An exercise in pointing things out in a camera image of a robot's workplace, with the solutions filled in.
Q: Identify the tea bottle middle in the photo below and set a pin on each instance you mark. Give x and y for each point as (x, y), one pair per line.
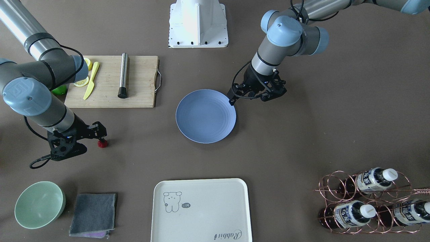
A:
(364, 183)

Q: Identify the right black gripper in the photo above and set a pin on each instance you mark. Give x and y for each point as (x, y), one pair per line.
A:
(79, 125)

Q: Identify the copper wire bottle rack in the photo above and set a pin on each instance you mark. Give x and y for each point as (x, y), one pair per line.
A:
(401, 191)

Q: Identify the cream rabbit tray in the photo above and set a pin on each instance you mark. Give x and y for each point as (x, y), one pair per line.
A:
(201, 210)

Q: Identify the steel muddler black tip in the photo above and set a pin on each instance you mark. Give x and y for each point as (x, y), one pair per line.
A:
(122, 93)

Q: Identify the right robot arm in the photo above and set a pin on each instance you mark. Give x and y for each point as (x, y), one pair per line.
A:
(27, 88)

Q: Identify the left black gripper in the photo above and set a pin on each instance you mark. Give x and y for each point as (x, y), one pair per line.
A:
(252, 79)

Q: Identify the green lime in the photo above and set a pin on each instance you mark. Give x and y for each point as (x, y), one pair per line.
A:
(62, 90)

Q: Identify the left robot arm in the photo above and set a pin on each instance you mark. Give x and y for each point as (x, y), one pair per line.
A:
(289, 33)

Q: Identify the white camera mast base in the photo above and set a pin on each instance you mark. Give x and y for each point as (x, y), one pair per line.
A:
(198, 24)

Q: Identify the tea bottle near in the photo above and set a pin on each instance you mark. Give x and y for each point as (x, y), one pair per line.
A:
(346, 215)

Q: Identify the red strawberry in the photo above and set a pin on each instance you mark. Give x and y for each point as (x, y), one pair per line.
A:
(102, 143)

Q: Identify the blue plate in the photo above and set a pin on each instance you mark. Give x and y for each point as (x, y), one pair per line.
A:
(205, 116)

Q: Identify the green bowl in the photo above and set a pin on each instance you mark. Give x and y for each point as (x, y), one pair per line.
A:
(39, 204)

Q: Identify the grey folded cloth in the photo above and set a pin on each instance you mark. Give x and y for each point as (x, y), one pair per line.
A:
(94, 215)

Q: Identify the yellow plastic knife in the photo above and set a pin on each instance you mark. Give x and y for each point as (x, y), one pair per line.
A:
(91, 84)

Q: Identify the lemon slice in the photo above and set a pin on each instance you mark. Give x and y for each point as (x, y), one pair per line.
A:
(89, 63)
(82, 83)

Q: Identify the tea bottle far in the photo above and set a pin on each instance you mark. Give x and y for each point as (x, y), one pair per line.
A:
(412, 212)

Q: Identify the wooden cutting board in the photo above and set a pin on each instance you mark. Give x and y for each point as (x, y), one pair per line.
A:
(142, 71)

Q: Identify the tea bottle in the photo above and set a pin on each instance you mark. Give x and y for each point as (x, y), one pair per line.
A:
(346, 215)
(412, 212)
(364, 183)

